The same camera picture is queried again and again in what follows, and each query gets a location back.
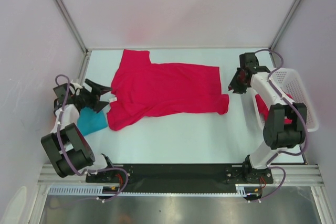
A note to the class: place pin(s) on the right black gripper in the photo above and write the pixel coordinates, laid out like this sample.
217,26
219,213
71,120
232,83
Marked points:
233,85

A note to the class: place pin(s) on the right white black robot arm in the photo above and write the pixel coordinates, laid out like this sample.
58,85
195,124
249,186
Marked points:
285,126

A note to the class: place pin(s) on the red t shirt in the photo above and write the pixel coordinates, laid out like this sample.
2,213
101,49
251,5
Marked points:
262,109
145,89

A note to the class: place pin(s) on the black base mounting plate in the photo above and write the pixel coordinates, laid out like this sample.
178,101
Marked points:
192,178

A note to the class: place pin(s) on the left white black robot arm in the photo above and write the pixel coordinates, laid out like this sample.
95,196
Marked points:
79,112

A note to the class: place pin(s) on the white plastic perforated basket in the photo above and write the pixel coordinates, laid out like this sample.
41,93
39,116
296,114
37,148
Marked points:
289,81

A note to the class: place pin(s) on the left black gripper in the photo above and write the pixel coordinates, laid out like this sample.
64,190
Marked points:
98,89

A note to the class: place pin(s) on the white slotted cable duct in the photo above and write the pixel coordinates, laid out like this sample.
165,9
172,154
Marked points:
102,191

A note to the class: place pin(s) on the folded teal t shirt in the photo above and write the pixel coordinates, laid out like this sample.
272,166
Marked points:
90,121

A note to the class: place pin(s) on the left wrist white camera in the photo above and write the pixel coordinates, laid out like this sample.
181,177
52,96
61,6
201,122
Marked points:
75,85

